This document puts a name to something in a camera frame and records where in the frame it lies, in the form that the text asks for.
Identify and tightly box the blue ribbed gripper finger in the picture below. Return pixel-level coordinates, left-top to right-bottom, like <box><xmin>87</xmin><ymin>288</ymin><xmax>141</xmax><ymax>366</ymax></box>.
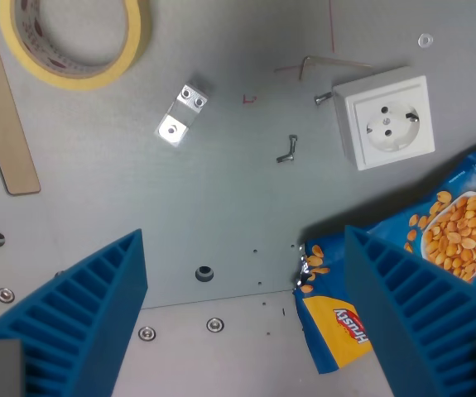
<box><xmin>0</xmin><ymin>228</ymin><xmax>148</xmax><ymax>397</ymax></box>
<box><xmin>344</xmin><ymin>225</ymin><xmax>476</xmax><ymax>397</ymax></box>

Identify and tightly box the blue peanut snack bag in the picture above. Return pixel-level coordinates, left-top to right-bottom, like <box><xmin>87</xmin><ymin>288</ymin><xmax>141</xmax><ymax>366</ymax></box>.
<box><xmin>292</xmin><ymin>136</ymin><xmax>476</xmax><ymax>375</ymax></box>

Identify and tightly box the metal allen key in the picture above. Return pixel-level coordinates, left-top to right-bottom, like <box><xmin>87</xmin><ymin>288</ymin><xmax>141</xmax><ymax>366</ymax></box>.
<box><xmin>297</xmin><ymin>55</ymin><xmax>373</xmax><ymax>82</ymax></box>

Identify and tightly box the yellow masking tape roll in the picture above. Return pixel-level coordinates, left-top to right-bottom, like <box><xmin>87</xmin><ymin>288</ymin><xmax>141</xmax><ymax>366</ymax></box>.
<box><xmin>0</xmin><ymin>0</ymin><xmax>153</xmax><ymax>92</ymax></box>

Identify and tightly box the white wall power socket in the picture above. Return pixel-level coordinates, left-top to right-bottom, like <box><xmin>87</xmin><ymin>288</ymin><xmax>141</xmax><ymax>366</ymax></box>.
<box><xmin>331</xmin><ymin>66</ymin><xmax>436</xmax><ymax>172</ymax></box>

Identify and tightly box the aluminium angle bracket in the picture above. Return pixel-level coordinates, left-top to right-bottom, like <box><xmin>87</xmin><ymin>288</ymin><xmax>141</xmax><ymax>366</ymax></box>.
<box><xmin>154</xmin><ymin>76</ymin><xmax>214</xmax><ymax>150</ymax></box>

